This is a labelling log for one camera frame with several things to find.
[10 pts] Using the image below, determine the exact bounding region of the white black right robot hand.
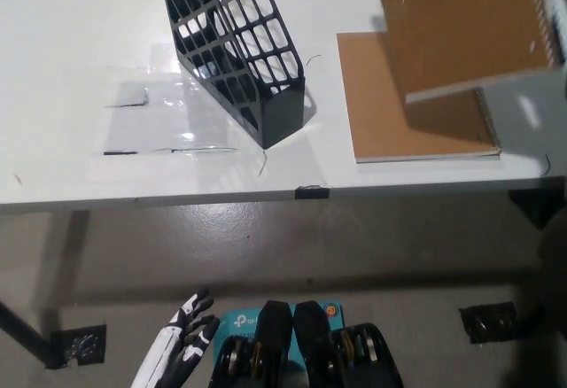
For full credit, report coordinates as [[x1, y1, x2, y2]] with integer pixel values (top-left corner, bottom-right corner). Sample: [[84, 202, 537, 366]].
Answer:
[[537, 0, 567, 68]]

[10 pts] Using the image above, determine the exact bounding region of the black clip on table edge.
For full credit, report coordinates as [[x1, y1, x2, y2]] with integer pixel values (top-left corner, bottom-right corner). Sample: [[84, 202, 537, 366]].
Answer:
[[294, 184, 331, 200]]

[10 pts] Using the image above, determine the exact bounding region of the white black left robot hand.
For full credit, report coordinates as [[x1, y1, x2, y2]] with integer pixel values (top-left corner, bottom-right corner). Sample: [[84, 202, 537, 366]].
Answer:
[[130, 287, 221, 388]]

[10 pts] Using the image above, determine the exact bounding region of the black floor tape patch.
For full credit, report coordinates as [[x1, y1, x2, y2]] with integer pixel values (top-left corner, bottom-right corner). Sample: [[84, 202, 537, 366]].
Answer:
[[458, 301, 520, 345], [43, 324, 108, 369]]

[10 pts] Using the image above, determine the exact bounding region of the brown spiral notebook with scratch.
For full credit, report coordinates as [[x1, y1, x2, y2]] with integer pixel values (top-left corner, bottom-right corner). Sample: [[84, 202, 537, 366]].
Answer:
[[369, 0, 567, 105]]

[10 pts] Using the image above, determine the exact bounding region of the black lattice book holder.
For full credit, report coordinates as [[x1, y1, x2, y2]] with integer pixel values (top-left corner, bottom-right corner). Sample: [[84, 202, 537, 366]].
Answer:
[[155, 0, 307, 151]]

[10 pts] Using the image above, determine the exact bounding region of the transparent plastic tape sheet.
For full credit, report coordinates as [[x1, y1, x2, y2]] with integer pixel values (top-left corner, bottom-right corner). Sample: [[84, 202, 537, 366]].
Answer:
[[90, 44, 267, 157]]

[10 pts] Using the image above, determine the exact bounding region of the teal tp-link box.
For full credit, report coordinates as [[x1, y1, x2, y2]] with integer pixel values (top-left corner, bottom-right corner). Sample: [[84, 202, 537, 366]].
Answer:
[[214, 301, 346, 362]]

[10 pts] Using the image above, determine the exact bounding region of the black table leg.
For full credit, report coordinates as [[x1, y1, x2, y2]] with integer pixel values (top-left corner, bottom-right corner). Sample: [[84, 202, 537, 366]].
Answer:
[[508, 188, 567, 230], [0, 299, 54, 368]]

